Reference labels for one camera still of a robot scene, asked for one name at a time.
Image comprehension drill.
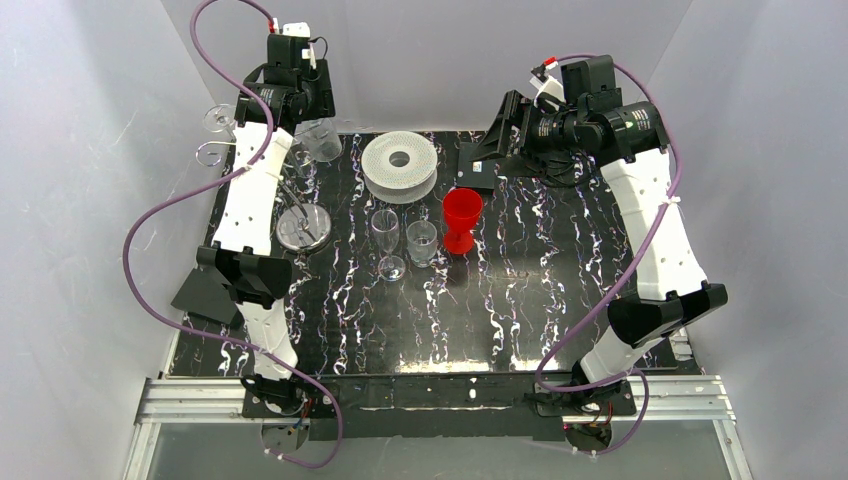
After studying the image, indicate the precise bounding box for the black flat box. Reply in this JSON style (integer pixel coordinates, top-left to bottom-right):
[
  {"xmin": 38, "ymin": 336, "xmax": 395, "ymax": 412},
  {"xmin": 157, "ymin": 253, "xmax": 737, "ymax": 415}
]
[{"xmin": 456, "ymin": 142, "xmax": 497, "ymax": 195}]

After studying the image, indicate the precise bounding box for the purple cable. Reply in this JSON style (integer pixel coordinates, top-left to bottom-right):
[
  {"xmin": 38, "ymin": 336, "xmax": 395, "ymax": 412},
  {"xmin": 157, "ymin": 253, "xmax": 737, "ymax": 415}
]
[
  {"xmin": 122, "ymin": 0, "xmax": 344, "ymax": 471},
  {"xmin": 533, "ymin": 52, "xmax": 684, "ymax": 457}
]

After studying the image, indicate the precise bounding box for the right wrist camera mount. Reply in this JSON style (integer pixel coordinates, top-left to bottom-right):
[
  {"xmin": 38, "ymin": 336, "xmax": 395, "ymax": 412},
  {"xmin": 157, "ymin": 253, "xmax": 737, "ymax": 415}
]
[{"xmin": 530, "ymin": 57, "xmax": 566, "ymax": 113}]

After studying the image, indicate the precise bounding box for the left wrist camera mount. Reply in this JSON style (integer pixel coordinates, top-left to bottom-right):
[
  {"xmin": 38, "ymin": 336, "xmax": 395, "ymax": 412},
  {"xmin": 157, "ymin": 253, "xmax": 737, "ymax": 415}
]
[{"xmin": 267, "ymin": 18, "xmax": 317, "ymax": 69}]

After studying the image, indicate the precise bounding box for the clear martini glass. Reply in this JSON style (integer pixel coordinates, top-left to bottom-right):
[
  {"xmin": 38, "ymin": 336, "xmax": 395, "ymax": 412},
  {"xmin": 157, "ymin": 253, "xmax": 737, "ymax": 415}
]
[{"xmin": 202, "ymin": 104, "xmax": 236, "ymax": 136}]

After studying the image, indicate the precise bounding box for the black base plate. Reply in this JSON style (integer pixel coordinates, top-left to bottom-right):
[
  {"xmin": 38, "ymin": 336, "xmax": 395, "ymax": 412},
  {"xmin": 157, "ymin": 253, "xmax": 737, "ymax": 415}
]
[{"xmin": 240, "ymin": 372, "xmax": 638, "ymax": 442}]

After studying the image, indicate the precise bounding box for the chrome wine glass rack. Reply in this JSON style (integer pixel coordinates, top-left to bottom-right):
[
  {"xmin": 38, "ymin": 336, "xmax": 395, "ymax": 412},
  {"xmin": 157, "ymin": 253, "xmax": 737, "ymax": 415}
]
[{"xmin": 212, "ymin": 141, "xmax": 332, "ymax": 256}]

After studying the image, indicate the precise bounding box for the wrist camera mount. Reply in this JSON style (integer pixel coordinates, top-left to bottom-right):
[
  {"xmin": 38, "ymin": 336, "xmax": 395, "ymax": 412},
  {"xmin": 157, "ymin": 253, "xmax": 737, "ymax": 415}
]
[
  {"xmin": 530, "ymin": 57, "xmax": 566, "ymax": 113},
  {"xmin": 267, "ymin": 18, "xmax": 317, "ymax": 69}
]

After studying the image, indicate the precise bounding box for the red wine glass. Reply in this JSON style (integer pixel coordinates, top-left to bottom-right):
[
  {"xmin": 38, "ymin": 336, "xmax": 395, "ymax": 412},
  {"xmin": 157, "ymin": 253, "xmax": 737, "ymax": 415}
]
[{"xmin": 442, "ymin": 188, "xmax": 483, "ymax": 255}]

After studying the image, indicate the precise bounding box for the white filament spool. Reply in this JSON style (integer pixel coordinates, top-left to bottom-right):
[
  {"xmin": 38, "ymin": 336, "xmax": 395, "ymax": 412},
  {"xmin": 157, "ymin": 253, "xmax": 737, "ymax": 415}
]
[{"xmin": 361, "ymin": 131, "xmax": 438, "ymax": 205}]

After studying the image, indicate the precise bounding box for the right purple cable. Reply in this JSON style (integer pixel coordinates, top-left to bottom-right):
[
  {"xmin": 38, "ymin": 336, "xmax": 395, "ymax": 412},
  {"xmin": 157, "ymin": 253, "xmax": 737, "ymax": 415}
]
[{"xmin": 533, "ymin": 52, "xmax": 684, "ymax": 457}]

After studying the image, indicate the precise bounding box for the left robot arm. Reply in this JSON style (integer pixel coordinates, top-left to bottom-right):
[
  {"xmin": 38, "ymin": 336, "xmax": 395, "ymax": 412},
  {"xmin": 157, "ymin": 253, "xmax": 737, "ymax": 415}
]
[{"xmin": 197, "ymin": 23, "xmax": 335, "ymax": 415}]

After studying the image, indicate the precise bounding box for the clear champagne flute glass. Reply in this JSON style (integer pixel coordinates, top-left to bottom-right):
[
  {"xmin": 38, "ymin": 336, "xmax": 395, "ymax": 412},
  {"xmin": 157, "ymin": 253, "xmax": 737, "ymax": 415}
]
[{"xmin": 371, "ymin": 209, "xmax": 406, "ymax": 282}]

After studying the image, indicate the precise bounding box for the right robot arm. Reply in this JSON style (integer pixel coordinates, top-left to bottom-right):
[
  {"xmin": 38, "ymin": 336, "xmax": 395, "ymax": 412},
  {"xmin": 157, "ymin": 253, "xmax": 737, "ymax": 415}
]
[{"xmin": 460, "ymin": 53, "xmax": 728, "ymax": 398}]

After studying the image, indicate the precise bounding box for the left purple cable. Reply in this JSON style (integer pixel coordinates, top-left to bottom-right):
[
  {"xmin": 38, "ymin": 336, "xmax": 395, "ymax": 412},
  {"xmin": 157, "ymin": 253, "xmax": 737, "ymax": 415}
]
[{"xmin": 122, "ymin": 0, "xmax": 344, "ymax": 471}]

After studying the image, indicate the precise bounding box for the clear wine glass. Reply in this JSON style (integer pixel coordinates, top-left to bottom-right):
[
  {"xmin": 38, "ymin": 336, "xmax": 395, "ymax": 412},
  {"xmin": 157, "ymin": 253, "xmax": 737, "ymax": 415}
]
[
  {"xmin": 406, "ymin": 220, "xmax": 438, "ymax": 268},
  {"xmin": 295, "ymin": 118, "xmax": 343, "ymax": 163}
]

